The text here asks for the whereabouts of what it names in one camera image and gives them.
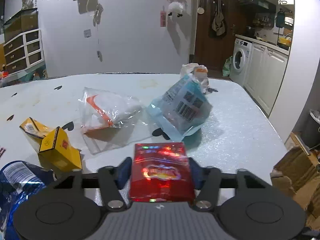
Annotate red shiny snack packet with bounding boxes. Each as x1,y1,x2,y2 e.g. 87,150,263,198
129,142,195,202

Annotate clear bag orange stripe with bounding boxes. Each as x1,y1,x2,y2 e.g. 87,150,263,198
79,87,143,155

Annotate yellow cigarette box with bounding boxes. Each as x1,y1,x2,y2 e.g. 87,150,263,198
39,127,82,172

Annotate light blue barcode pouch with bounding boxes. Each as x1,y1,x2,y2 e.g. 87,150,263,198
147,75,212,142

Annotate blue plastic tissue wrapper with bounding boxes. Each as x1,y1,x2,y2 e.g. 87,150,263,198
1,160,55,239

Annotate cardboard box on floor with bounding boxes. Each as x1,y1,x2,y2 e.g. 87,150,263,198
270,132,319,230

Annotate white crumpled wrapper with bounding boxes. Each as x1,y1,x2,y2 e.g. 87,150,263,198
180,63,209,94

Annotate green plastic bag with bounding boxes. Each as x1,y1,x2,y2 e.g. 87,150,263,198
222,56,233,77

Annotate white kitchen cabinets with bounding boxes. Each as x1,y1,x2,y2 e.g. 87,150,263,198
244,43,288,116

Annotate dark wooden door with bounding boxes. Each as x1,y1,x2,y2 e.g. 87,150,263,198
194,0,238,71

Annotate white washing machine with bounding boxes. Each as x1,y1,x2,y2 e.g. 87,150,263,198
229,38,252,87

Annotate white drawer cabinet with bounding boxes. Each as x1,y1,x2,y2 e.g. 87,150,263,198
3,29,44,74

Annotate hanging bag on door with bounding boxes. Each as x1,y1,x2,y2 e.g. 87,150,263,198
209,0,227,38

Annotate white sheep wall toy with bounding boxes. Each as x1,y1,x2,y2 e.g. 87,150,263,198
167,2,184,18

